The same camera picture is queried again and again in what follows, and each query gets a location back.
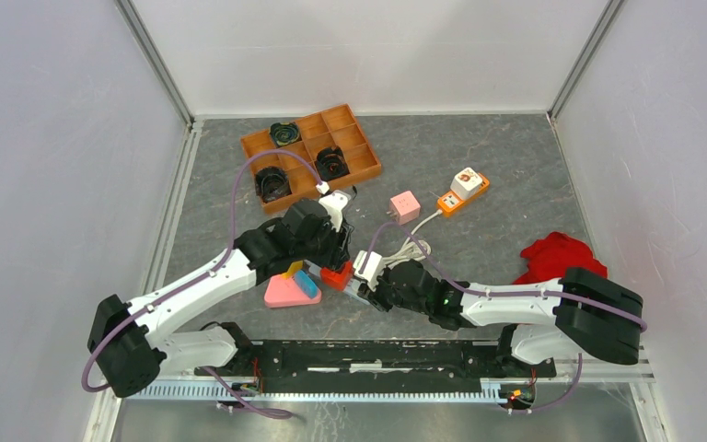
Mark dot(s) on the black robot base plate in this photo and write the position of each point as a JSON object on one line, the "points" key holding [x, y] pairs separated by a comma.
{"points": [[358, 366]]}

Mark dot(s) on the white cube socket adapter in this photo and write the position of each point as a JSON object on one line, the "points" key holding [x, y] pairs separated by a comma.
{"points": [[467, 183]]}

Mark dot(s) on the rolled dark orange-patterned tie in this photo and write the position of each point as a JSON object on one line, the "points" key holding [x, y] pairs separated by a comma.
{"points": [[331, 164]]}

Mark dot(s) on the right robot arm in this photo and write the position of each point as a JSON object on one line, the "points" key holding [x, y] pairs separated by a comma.
{"points": [[580, 313]]}

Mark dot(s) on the blue square plug adapter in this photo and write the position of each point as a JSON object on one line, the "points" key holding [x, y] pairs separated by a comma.
{"points": [[306, 284]]}

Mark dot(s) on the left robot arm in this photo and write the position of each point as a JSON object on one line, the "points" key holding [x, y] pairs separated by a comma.
{"points": [[132, 342]]}

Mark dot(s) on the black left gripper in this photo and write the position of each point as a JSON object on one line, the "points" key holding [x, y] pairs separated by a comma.
{"points": [[339, 246]]}

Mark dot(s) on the rolled dark floral tie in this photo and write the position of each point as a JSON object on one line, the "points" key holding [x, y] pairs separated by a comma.
{"points": [[272, 184]]}

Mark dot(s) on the red cube socket adapter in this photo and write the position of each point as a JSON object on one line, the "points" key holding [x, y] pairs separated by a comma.
{"points": [[337, 280]]}

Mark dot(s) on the orange power strip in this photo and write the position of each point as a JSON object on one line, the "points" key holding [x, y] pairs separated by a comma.
{"points": [[449, 204]]}

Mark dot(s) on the pink cube socket adapter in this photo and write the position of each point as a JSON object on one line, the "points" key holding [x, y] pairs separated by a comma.
{"points": [[404, 207]]}

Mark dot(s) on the red cloth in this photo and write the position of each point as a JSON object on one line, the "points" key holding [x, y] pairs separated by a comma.
{"points": [[552, 256]]}

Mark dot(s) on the light blue power strip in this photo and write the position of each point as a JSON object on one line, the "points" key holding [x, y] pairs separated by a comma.
{"points": [[353, 290]]}

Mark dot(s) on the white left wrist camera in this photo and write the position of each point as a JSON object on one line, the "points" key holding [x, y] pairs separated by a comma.
{"points": [[334, 203]]}

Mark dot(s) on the wooden compartment tray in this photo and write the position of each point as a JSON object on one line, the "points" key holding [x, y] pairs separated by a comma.
{"points": [[334, 126]]}

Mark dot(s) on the pink triangular power strip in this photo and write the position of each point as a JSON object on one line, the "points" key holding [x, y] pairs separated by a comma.
{"points": [[286, 293]]}

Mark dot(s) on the rolled green-patterned tie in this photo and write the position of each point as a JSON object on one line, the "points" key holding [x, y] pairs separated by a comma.
{"points": [[284, 133]]}

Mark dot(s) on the yellow cube socket adapter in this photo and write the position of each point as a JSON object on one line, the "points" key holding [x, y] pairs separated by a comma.
{"points": [[293, 269]]}

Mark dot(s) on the white cable tray rail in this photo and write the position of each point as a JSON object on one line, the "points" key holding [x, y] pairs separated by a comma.
{"points": [[212, 390]]}

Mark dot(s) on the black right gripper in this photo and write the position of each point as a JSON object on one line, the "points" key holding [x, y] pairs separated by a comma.
{"points": [[376, 297]]}

